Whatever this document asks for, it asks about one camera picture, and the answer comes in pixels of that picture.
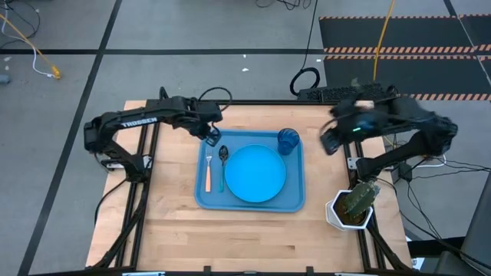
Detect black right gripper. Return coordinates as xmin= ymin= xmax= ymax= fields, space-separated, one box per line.
xmin=320 ymin=100 xmax=384 ymax=156

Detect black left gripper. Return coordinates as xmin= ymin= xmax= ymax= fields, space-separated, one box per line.
xmin=188 ymin=114 xmax=222 ymax=148

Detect black spoon teal handle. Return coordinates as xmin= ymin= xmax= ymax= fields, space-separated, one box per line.
xmin=218 ymin=145 xmax=230 ymax=194

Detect fork with orange handle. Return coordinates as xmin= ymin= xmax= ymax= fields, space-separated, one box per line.
xmin=204 ymin=147 xmax=213 ymax=193

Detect blue faceted cup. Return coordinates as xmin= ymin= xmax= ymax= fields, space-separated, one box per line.
xmin=277 ymin=127 xmax=302 ymax=156

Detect blue plastic tray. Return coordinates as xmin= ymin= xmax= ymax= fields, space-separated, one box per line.
xmin=194 ymin=129 xmax=307 ymax=214

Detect blue round plate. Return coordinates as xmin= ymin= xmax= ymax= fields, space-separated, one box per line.
xmin=224 ymin=143 xmax=288 ymax=204

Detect black perforated computer case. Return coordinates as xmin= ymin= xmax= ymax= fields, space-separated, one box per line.
xmin=297 ymin=81 xmax=402 ymax=104

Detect green cactus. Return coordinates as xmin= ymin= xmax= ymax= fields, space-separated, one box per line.
xmin=342 ymin=180 xmax=381 ymax=219

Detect white hexagonal plant pot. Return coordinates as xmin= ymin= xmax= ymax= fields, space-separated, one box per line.
xmin=325 ymin=189 xmax=374 ymax=232

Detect black power brick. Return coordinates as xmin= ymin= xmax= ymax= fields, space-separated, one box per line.
xmin=398 ymin=163 xmax=414 ymax=183

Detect black hazard striped floor mat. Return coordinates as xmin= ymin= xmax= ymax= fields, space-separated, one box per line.
xmin=318 ymin=14 xmax=491 ymax=102

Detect dark grey chair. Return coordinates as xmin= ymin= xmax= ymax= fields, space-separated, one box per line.
xmin=435 ymin=183 xmax=491 ymax=276

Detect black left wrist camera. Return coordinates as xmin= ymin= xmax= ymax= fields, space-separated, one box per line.
xmin=199 ymin=100 xmax=224 ymax=123

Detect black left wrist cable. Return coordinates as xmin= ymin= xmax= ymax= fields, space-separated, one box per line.
xmin=196 ymin=86 xmax=233 ymax=113

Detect black aluminium table frame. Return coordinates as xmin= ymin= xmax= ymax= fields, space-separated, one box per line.
xmin=86 ymin=86 xmax=414 ymax=276

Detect white power cable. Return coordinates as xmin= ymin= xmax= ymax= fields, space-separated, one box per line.
xmin=420 ymin=154 xmax=448 ymax=170

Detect black hanging cable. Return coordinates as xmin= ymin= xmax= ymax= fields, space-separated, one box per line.
xmin=289 ymin=0 xmax=321 ymax=97

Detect yellow hanging cable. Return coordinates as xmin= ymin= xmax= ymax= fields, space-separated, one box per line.
xmin=373 ymin=0 xmax=397 ymax=83

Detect white floor cable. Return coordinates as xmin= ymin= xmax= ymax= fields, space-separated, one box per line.
xmin=1 ymin=0 xmax=54 ymax=78

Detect yellow floor cable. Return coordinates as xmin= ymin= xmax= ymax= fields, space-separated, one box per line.
xmin=0 ymin=13 xmax=62 ymax=81

